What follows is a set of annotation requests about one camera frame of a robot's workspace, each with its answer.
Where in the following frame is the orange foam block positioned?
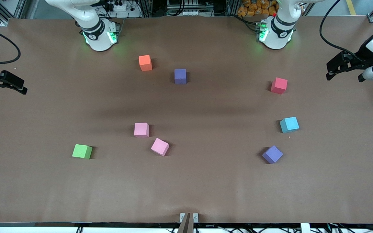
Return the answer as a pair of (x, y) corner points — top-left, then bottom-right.
(139, 55), (153, 72)

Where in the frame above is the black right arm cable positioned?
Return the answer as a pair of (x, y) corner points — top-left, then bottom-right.
(0, 23), (21, 64)

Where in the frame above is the bag of orange items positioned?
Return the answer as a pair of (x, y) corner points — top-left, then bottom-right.
(237, 0), (279, 17)

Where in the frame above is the purple foam block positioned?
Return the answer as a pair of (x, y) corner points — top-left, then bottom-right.
(174, 69), (187, 85)
(262, 145), (284, 164)

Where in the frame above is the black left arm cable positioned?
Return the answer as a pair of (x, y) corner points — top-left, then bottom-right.
(319, 0), (362, 61)

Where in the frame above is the brown strut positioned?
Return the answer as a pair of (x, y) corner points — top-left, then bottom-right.
(177, 213), (194, 233)

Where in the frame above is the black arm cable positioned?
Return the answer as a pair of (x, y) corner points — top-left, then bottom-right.
(319, 0), (362, 61)
(0, 23), (21, 64)

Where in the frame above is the metal bracket plate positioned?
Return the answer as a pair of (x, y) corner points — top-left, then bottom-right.
(180, 213), (198, 223)

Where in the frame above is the green foam block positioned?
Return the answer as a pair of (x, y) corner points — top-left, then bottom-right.
(72, 144), (93, 160)

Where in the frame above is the white power strip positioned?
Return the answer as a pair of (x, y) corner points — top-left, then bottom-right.
(107, 2), (128, 12)

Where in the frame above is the red foam block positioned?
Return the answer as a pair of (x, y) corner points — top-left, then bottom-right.
(271, 77), (288, 95)

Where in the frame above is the cyan foam block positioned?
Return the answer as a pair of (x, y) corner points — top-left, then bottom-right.
(279, 117), (300, 133)

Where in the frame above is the pink foam block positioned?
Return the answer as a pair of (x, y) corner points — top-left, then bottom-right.
(151, 138), (170, 157)
(134, 122), (150, 138)

